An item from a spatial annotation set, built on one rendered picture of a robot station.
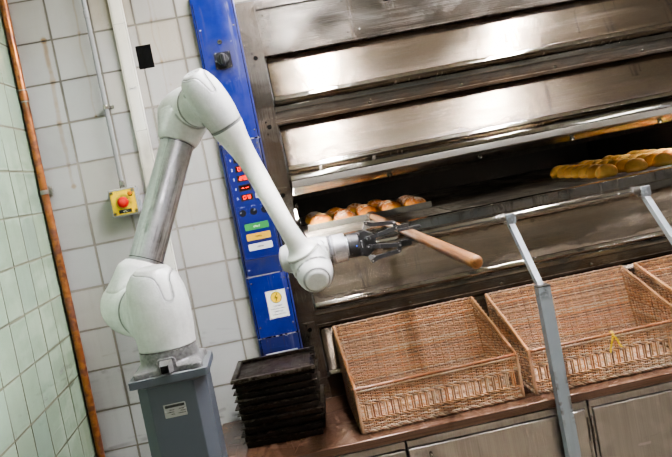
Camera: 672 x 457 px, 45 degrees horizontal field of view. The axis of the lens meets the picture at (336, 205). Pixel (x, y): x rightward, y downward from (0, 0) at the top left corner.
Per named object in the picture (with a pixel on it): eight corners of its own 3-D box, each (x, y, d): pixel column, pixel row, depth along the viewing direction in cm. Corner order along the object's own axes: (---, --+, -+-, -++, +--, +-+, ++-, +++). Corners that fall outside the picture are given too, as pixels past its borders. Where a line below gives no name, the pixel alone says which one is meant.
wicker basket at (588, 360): (494, 362, 312) (481, 292, 311) (634, 332, 316) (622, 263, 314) (534, 397, 264) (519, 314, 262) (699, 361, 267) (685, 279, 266)
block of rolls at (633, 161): (548, 178, 390) (546, 167, 390) (642, 159, 393) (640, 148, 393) (599, 179, 329) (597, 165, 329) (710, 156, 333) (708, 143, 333)
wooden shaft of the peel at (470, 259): (485, 268, 174) (482, 254, 174) (472, 270, 174) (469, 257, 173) (377, 219, 344) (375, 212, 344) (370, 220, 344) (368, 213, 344)
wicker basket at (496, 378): (343, 396, 307) (329, 325, 306) (486, 364, 312) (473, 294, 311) (360, 437, 259) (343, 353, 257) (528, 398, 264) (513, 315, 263)
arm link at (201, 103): (250, 110, 236) (228, 117, 247) (216, 56, 231) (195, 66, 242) (218, 134, 229) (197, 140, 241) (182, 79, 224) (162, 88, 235)
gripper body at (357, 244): (343, 232, 255) (371, 226, 256) (348, 258, 256) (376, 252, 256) (345, 233, 248) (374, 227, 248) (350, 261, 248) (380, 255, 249)
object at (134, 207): (116, 217, 300) (110, 190, 299) (143, 212, 300) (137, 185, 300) (112, 218, 292) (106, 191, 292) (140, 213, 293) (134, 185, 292)
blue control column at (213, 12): (288, 412, 499) (219, 66, 488) (314, 406, 501) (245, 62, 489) (302, 560, 307) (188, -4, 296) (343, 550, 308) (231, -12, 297)
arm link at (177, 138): (110, 332, 220) (84, 327, 238) (164, 344, 229) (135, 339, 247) (180, 72, 238) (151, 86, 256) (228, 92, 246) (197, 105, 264)
